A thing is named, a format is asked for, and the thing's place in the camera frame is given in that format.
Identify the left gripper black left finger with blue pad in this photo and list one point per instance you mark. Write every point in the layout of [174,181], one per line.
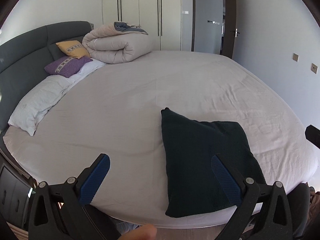
[64,211]

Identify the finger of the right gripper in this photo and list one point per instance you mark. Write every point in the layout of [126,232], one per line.
[312,134]

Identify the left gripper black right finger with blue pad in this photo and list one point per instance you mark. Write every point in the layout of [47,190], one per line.
[274,218]

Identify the dark green knit sweater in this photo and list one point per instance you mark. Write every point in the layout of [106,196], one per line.
[189,146]

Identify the person's right hand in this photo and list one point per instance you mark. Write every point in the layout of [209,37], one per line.
[146,232]

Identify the dark bedside cabinet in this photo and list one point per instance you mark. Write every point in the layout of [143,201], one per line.
[15,196]

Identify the white pillow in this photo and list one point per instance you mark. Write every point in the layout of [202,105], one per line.
[37,102]

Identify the white bed sheet mattress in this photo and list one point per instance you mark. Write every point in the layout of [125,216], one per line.
[117,110]

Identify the brown wooden door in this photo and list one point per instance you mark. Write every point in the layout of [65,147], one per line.
[230,28]

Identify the purple patterned cushion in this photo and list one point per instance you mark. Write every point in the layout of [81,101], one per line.
[66,66]

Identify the dark grey headboard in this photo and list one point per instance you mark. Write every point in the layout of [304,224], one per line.
[24,57]

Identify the yellow patterned cushion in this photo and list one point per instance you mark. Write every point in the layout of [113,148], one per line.
[73,49]

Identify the rolled beige duvet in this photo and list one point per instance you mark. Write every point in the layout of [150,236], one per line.
[117,43]

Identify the cream wardrobe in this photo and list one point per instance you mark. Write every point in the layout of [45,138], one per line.
[161,19]

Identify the wall socket plate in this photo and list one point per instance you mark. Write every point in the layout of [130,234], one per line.
[295,57]
[314,68]

